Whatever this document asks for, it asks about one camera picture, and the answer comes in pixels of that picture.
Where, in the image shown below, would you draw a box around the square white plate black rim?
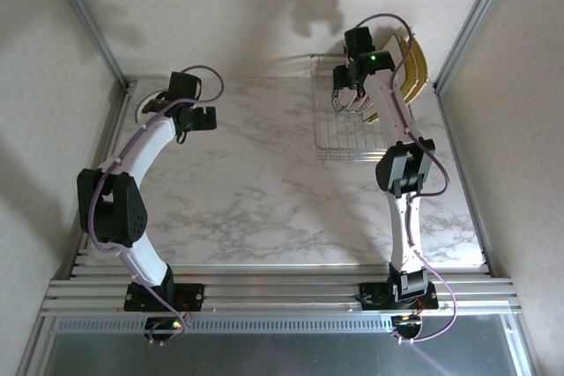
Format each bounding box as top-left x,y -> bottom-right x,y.
361,33 -> 409,125

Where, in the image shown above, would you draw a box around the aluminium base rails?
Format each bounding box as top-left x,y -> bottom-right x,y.
38,263 -> 525,319

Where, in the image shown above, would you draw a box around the small controller board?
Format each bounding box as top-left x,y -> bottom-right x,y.
390,313 -> 424,345
144,316 -> 186,346

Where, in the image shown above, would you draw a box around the perforated metal strip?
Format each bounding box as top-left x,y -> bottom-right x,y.
51,316 -> 516,335

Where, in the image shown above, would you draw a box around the grey metal sheet panel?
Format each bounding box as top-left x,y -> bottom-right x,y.
41,332 -> 523,376

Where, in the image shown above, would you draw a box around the steel wire dish rack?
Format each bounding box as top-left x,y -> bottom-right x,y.
308,53 -> 400,164

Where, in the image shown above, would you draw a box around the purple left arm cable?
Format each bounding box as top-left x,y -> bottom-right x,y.
85,63 -> 226,346

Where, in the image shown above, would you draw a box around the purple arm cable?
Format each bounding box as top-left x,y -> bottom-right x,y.
354,12 -> 459,346
85,63 -> 226,346

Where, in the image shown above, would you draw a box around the aluminium side rail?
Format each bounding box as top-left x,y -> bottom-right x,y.
65,83 -> 136,280
434,85 -> 493,274

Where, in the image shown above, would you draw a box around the aluminium frame post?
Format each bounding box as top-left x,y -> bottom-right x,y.
433,0 -> 522,92
41,0 -> 133,91

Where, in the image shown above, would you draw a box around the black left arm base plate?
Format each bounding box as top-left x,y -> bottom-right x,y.
122,282 -> 206,312

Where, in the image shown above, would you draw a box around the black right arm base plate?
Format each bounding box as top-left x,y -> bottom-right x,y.
359,281 -> 440,311

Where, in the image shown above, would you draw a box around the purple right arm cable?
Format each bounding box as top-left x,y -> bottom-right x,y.
354,12 -> 459,346

